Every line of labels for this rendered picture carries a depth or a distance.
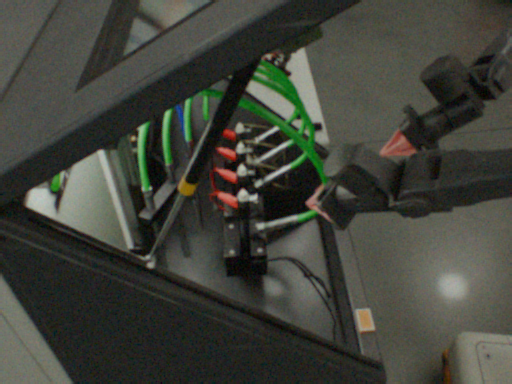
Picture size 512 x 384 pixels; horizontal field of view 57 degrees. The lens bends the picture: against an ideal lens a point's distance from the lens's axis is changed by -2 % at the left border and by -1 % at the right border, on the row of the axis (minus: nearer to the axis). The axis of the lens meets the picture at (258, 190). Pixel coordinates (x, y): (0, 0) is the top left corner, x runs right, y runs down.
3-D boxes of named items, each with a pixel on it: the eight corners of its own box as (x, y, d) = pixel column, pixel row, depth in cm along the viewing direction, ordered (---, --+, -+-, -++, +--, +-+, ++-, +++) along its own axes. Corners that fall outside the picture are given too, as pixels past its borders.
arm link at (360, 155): (436, 215, 63) (445, 162, 67) (379, 170, 58) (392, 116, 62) (370, 228, 73) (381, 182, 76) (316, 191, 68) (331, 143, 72)
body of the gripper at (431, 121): (400, 107, 92) (434, 87, 87) (429, 141, 96) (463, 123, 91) (400, 127, 87) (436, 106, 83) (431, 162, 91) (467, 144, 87)
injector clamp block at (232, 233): (268, 291, 119) (268, 253, 109) (228, 293, 119) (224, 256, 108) (259, 196, 144) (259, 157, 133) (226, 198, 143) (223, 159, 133)
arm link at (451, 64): (517, 77, 83) (480, 82, 91) (483, 27, 79) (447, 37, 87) (479, 126, 81) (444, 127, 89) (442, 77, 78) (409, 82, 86)
